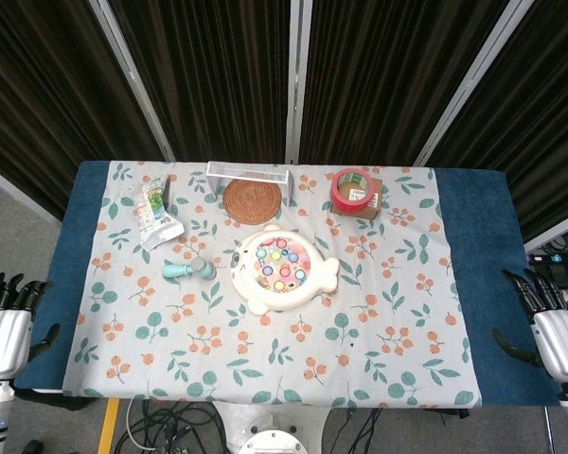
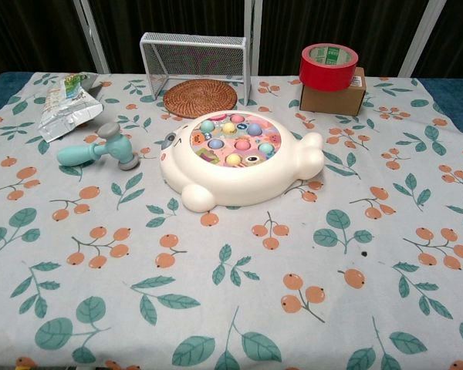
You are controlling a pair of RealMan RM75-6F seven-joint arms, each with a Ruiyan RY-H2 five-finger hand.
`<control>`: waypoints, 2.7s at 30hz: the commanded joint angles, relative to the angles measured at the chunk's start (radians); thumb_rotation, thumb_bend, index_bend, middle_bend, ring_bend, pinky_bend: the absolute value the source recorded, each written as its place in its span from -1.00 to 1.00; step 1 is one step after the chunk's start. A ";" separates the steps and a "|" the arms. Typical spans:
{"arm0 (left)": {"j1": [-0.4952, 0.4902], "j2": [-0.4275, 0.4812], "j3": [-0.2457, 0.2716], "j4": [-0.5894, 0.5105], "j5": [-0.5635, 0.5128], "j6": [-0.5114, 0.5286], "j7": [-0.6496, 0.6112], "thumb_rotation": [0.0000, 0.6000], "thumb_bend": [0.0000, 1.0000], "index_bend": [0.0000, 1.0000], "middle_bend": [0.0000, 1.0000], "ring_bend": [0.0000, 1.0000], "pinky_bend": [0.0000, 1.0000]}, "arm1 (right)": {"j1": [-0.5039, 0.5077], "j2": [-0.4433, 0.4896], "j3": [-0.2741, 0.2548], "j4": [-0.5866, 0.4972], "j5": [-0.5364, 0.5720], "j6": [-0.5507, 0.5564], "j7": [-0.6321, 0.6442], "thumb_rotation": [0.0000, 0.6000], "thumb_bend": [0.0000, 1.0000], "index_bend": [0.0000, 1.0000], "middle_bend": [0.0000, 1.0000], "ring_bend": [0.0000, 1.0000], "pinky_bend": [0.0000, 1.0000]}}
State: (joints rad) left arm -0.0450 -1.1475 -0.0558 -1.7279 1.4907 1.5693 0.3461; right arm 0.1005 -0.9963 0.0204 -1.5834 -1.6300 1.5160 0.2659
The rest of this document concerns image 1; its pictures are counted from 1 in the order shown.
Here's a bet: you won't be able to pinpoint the white floor cable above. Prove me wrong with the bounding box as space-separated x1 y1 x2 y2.
125 399 158 451

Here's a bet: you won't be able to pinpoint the crumpled snack bag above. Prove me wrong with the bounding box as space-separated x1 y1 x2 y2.
128 176 186 252

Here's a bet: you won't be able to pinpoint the teal toy hammer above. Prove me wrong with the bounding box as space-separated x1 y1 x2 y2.
162 257 217 281

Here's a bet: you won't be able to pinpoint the brown cardboard box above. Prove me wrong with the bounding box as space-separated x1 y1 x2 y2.
329 177 385 219

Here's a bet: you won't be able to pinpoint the blue table cover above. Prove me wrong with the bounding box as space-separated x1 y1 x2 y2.
14 160 564 409

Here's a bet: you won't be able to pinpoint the floral tablecloth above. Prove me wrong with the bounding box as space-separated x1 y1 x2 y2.
61 160 482 410

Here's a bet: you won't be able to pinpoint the white fish-shaped toy board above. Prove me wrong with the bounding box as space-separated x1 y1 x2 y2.
229 224 341 317

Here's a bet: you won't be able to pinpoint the metal mesh rack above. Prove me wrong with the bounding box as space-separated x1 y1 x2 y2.
204 161 295 207

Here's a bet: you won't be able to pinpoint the black power strip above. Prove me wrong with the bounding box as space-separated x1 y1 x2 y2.
524 253 568 267

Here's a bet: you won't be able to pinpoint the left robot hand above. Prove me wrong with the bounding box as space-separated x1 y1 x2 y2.
0 272 62 378

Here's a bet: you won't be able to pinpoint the black floor cables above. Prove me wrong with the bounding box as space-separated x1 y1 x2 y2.
115 399 228 454

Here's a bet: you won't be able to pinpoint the round woven rattan coaster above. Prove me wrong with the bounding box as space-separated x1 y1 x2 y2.
222 178 283 223

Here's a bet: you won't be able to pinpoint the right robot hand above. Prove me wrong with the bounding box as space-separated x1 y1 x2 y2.
490 267 568 385

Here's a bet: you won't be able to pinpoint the red tape roll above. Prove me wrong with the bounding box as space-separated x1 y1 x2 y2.
329 167 375 215

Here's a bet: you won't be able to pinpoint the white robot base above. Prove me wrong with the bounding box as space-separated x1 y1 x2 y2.
216 400 332 454

